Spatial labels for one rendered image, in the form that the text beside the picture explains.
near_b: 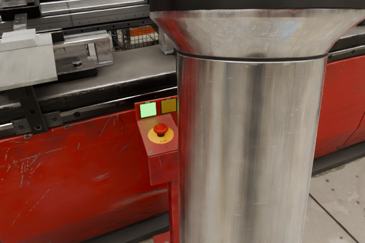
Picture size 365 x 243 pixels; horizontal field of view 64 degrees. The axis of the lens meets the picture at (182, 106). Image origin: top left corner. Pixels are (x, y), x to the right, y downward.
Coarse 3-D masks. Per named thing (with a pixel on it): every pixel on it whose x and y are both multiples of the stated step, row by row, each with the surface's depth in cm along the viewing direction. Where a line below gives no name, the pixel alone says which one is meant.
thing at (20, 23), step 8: (32, 0) 98; (0, 8) 95; (8, 8) 95; (16, 8) 95; (24, 8) 96; (32, 8) 96; (40, 8) 100; (8, 16) 95; (16, 16) 94; (24, 16) 94; (32, 16) 98; (40, 16) 99; (16, 24) 88; (24, 24) 88
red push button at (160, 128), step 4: (156, 124) 81; (160, 124) 81; (164, 124) 81; (156, 128) 79; (160, 128) 79; (164, 128) 79; (156, 132) 79; (160, 132) 79; (164, 132) 79; (160, 136) 81
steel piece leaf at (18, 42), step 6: (6, 36) 81; (12, 36) 81; (18, 36) 81; (24, 36) 81; (30, 36) 81; (6, 42) 73; (12, 42) 74; (18, 42) 74; (24, 42) 75; (30, 42) 76; (0, 48) 74; (6, 48) 74; (12, 48) 75; (18, 48) 75
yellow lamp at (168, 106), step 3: (171, 99) 86; (174, 99) 87; (162, 102) 86; (165, 102) 86; (168, 102) 87; (171, 102) 87; (174, 102) 87; (162, 105) 86; (165, 105) 87; (168, 105) 87; (171, 105) 88; (174, 105) 88; (162, 108) 87; (165, 108) 88; (168, 108) 88; (171, 108) 88; (174, 108) 89; (162, 111) 88; (165, 111) 88; (168, 111) 88; (171, 111) 89
